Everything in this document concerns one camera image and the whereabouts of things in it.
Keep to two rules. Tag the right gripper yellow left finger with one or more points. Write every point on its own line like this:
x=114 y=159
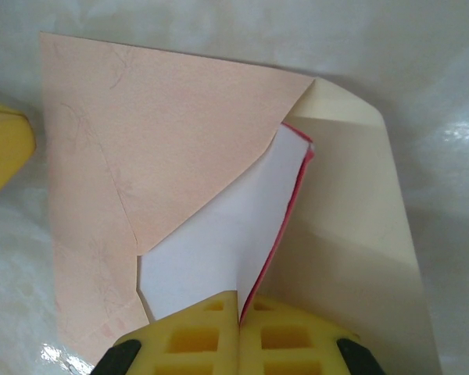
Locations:
x=191 y=343

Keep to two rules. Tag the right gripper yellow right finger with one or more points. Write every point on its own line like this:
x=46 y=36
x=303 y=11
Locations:
x=289 y=343

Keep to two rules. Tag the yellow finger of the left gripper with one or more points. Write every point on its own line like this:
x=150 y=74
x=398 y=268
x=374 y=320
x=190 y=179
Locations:
x=4 y=148

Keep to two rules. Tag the white letter with red edge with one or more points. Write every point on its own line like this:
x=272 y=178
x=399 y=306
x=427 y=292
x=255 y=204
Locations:
x=226 y=242

